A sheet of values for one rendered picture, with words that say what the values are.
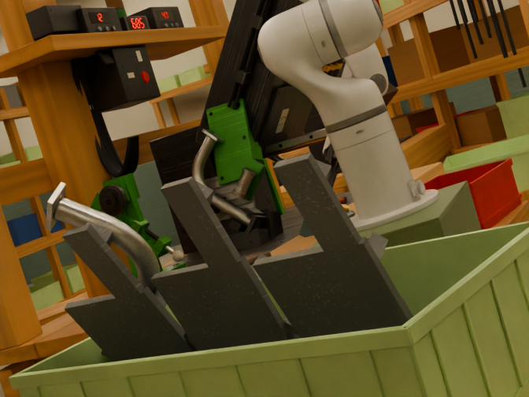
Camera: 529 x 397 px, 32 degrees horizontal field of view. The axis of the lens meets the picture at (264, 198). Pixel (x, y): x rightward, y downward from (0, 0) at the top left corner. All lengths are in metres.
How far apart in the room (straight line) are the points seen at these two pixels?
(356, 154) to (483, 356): 0.73
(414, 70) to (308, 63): 4.22
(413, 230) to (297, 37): 0.41
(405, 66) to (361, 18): 4.32
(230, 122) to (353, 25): 0.83
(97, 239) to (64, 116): 1.26
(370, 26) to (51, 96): 1.00
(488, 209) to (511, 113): 2.87
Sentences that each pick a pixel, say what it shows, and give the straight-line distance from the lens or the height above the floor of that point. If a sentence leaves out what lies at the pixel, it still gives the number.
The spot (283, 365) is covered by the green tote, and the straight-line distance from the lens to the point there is 0.96.
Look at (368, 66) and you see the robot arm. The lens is 2.10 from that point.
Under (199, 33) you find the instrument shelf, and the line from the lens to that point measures 2.86.
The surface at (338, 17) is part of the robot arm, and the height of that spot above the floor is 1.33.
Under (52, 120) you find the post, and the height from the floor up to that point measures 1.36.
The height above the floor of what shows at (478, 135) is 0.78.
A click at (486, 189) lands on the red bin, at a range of 2.22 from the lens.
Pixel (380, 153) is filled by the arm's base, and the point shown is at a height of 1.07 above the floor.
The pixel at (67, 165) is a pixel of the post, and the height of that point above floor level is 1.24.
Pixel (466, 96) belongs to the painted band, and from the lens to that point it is 11.27.
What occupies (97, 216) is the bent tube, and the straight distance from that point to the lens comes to 1.19.
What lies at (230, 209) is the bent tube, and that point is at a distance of 2.35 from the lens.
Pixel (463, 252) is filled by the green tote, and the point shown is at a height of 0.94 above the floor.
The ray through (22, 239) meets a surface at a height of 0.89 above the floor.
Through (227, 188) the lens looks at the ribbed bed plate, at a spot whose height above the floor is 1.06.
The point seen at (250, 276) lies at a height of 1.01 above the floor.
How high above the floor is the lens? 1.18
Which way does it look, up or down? 4 degrees down
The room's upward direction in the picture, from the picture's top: 17 degrees counter-clockwise
